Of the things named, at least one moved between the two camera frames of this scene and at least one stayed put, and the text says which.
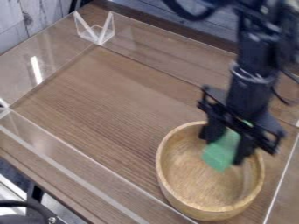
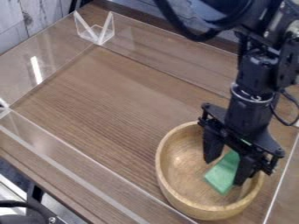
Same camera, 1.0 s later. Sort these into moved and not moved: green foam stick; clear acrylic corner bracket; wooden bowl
Moved: green foam stick
Not moved: wooden bowl; clear acrylic corner bracket
